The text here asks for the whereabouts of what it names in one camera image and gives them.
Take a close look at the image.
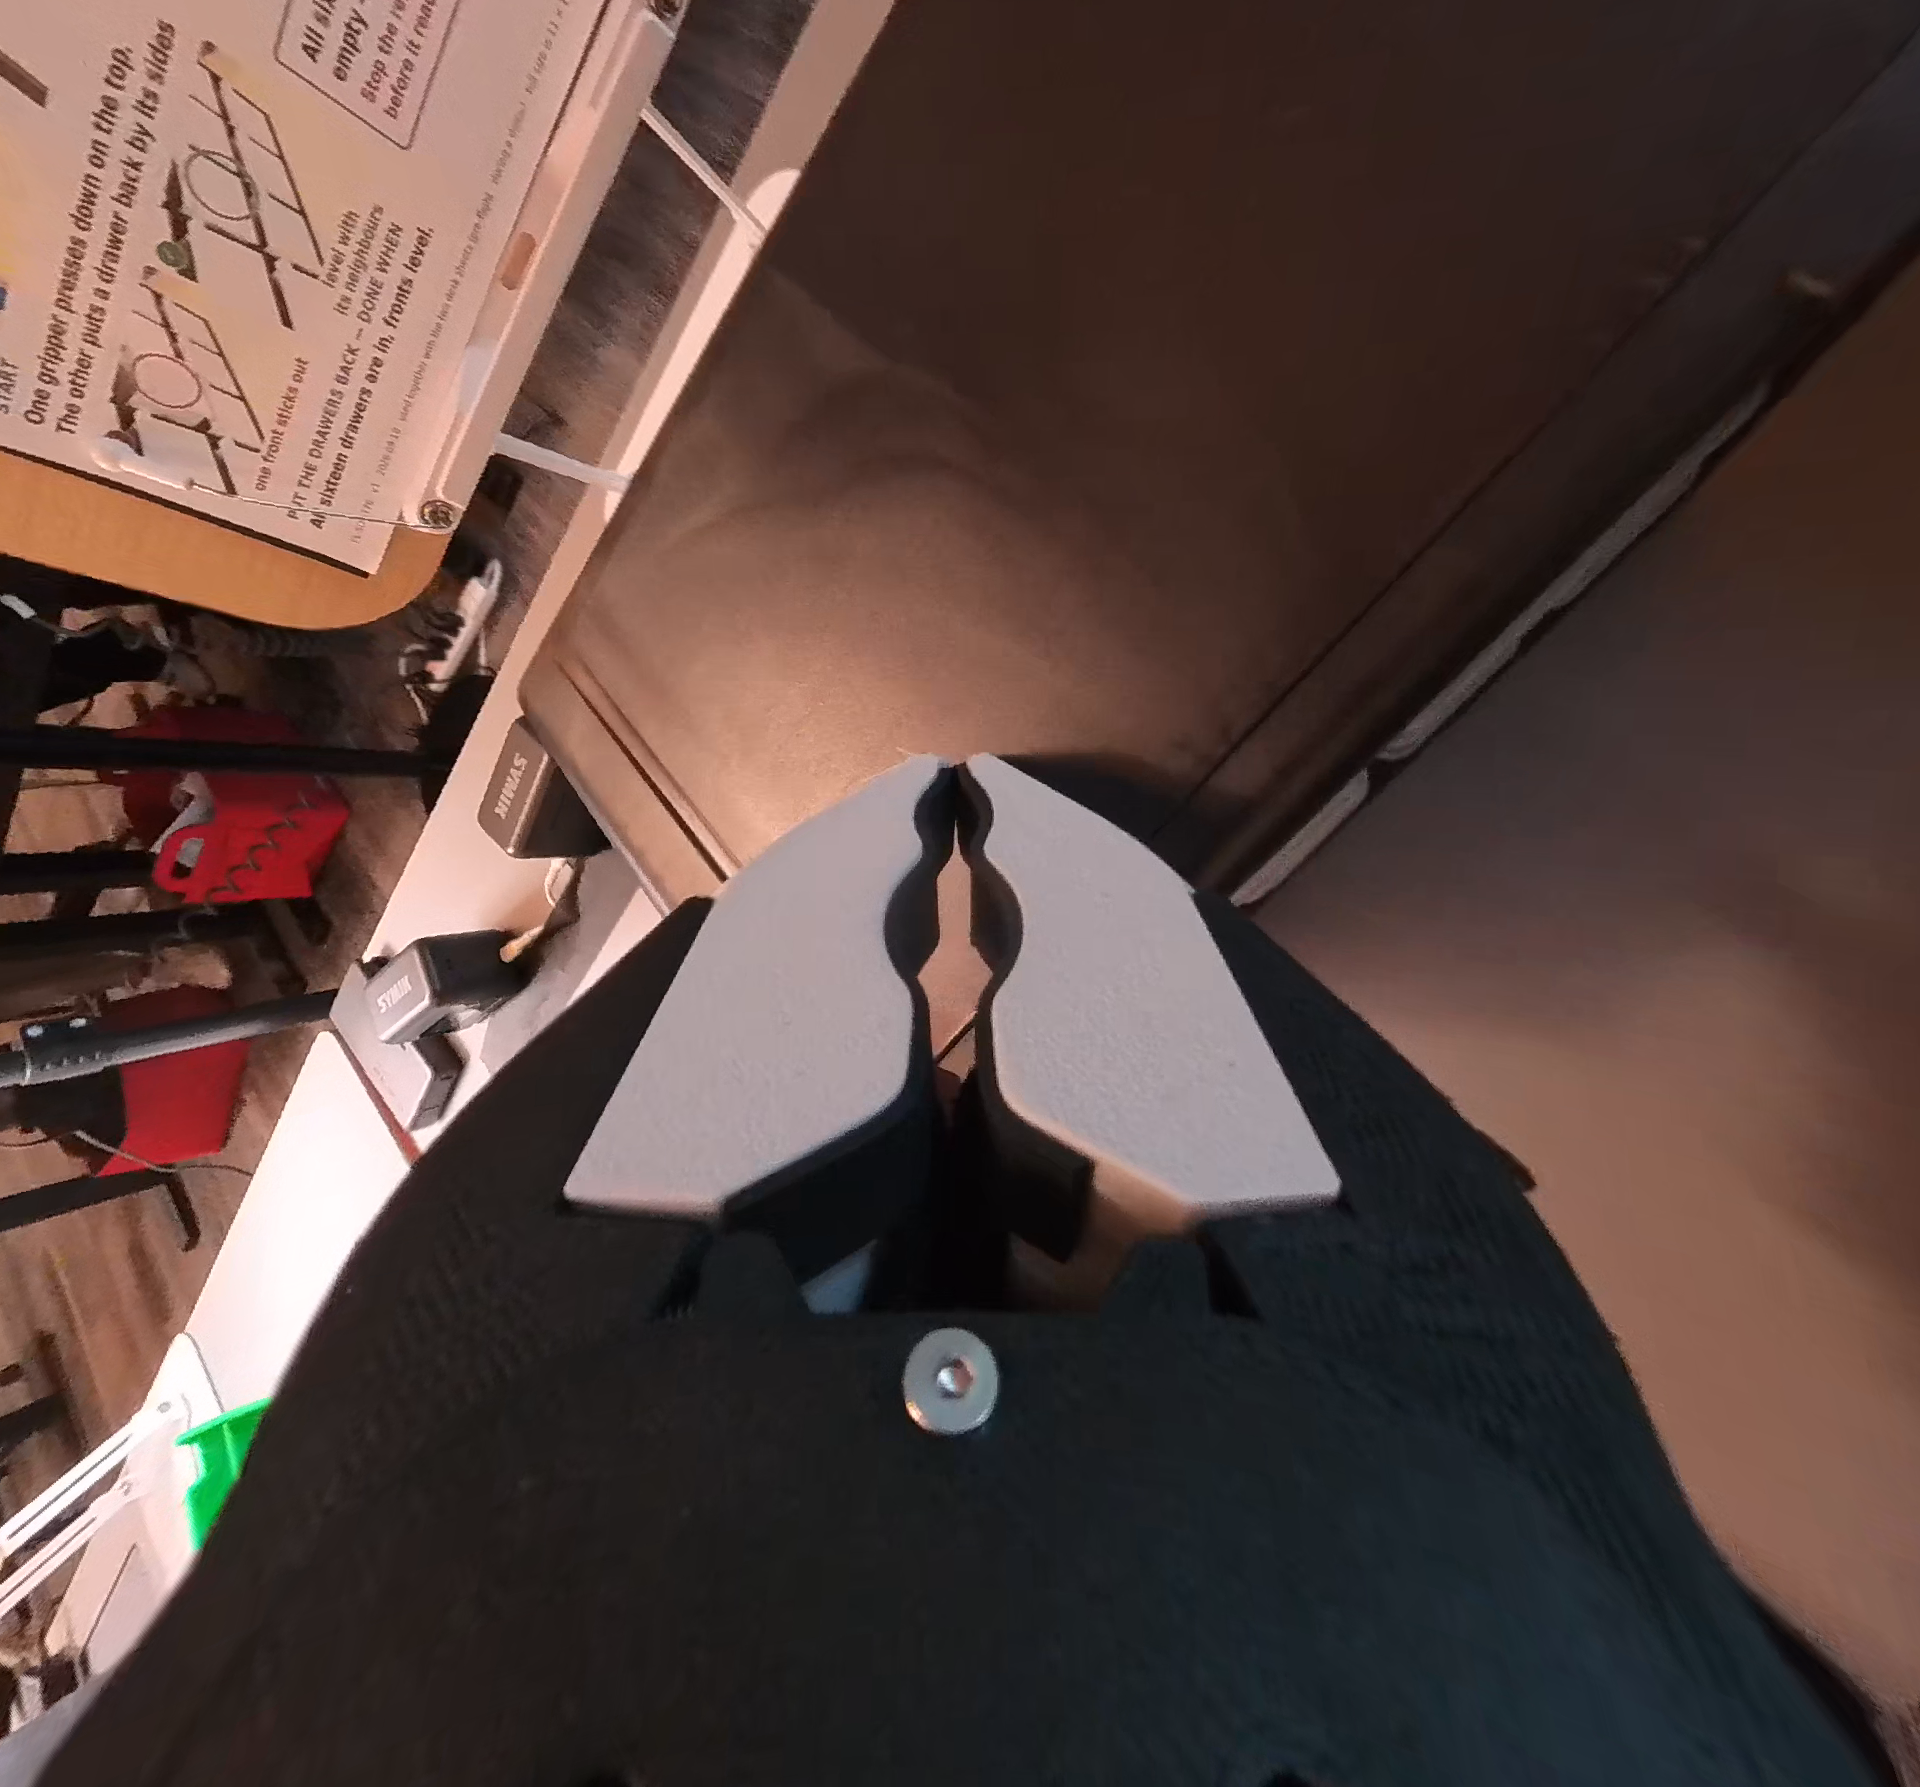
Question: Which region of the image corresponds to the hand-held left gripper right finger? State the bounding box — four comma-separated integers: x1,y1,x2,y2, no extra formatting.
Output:
958,752,1345,1265

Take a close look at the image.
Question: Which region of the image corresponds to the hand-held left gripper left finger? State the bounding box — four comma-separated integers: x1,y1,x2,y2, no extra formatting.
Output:
562,752,961,1278

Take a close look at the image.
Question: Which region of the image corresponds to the black drawer cabinet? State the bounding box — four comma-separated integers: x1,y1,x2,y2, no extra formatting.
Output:
516,0,1920,903

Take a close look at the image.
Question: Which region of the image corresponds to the black power adapter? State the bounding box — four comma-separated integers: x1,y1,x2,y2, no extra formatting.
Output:
478,714,611,863

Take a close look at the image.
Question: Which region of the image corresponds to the grey clamp on table edge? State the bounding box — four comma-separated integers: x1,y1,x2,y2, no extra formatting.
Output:
330,924,530,1136

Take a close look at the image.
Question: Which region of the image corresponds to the red tool bag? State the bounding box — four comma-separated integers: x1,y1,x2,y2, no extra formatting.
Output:
118,704,356,907

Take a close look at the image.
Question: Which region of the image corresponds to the black tripod pole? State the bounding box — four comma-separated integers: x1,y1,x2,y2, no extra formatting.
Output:
0,725,452,786
0,984,341,1096

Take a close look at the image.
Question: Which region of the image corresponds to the green plastic bin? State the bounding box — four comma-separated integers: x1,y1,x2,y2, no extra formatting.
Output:
174,1398,273,1558

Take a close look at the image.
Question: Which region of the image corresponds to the wooden board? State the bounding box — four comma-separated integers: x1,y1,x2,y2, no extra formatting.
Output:
0,0,737,634

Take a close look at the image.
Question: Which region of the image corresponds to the white printed instruction sheet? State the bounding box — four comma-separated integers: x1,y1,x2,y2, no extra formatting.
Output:
0,0,641,574

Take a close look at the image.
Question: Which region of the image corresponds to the white cable tie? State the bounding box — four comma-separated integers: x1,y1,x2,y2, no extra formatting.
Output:
642,104,784,240
492,435,635,487

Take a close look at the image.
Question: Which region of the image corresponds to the white plastic mounting bracket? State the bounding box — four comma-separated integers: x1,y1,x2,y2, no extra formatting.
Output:
433,0,686,535

